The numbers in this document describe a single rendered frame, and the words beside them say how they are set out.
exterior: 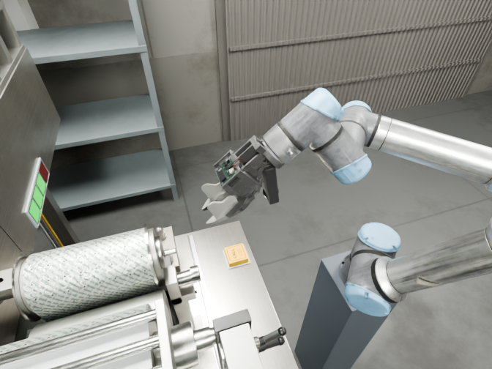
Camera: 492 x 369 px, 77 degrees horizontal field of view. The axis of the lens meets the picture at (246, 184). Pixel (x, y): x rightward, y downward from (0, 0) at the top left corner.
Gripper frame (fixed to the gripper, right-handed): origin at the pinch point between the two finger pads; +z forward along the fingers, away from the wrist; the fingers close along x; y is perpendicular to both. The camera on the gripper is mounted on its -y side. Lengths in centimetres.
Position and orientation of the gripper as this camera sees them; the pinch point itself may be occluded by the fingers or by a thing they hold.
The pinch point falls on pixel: (211, 214)
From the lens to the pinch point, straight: 70.9
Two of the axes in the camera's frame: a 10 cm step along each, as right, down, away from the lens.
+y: -6.1, -4.2, -6.7
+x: 3.1, 6.6, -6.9
